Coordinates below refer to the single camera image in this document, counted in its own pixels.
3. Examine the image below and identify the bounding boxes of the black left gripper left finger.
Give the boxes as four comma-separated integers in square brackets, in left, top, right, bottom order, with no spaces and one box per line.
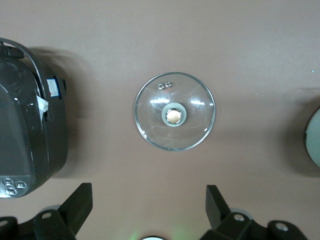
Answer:
[17,182,94,240]

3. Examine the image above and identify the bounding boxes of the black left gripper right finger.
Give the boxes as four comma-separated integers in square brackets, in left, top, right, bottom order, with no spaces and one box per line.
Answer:
[199,184,270,240]

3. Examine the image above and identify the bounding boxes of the round glass pot lid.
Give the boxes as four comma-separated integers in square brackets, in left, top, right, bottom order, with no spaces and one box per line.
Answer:
[134,71,216,152]

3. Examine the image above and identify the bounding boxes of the stainless steel pot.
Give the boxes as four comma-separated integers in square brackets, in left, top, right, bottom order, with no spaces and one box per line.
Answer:
[304,107,320,169]

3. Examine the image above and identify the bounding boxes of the black rice cooker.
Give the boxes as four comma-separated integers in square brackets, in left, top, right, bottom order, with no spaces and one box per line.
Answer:
[0,37,70,200]

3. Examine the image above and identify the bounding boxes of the brown table cover cloth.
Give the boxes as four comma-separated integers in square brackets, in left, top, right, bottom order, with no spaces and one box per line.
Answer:
[0,0,320,240]

